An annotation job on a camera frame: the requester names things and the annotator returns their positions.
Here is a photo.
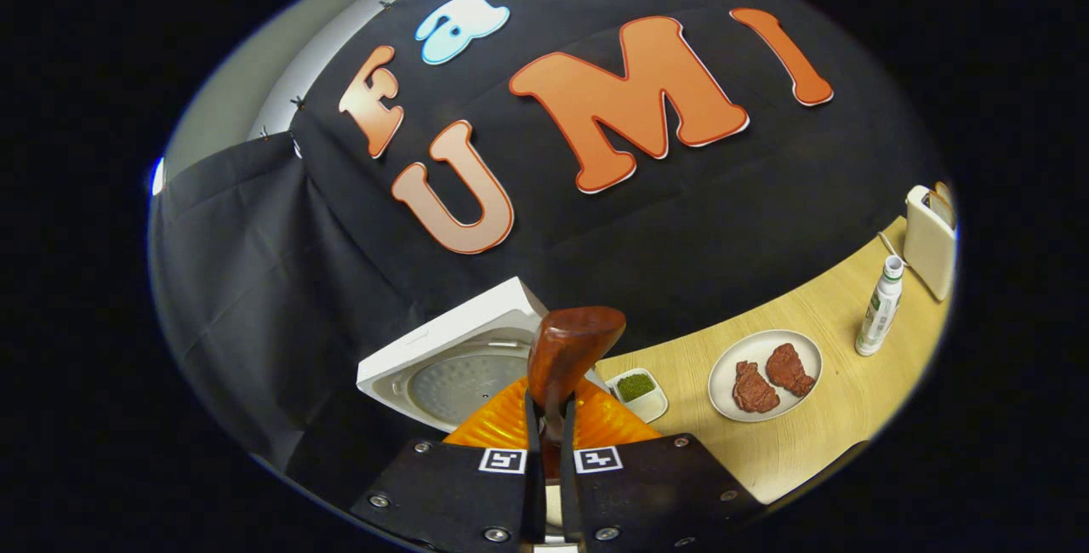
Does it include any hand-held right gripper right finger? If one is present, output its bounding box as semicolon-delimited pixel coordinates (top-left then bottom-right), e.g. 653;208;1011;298
557;376;762;550

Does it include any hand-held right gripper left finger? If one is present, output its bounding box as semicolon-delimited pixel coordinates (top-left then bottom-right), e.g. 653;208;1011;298
351;376;545;550

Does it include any white rice cooker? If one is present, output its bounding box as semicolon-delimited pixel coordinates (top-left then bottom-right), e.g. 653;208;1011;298
356;276;613;435

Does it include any brown wooden spoon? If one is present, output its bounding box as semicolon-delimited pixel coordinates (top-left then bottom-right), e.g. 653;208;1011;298
527;306;627;445

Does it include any small white dish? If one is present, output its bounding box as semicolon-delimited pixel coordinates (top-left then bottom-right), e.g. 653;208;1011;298
606;368;670;424

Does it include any white round plate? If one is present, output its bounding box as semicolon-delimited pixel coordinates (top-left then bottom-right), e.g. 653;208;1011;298
708;329;824;424

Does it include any red meat piece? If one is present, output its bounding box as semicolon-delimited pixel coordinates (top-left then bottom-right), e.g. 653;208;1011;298
733;360;781;414
766;343;816;397

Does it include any white bottle green label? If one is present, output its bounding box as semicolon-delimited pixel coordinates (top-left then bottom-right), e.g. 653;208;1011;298
855;255;905;356

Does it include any black backdrop cloth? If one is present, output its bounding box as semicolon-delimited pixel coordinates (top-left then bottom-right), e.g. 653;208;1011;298
149;0;945;494

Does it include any white toaster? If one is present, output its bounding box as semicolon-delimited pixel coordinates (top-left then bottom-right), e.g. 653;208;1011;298
904;182;958;302

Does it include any white toaster cable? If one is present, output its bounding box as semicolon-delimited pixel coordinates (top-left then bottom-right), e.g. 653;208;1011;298
876;232;908;270

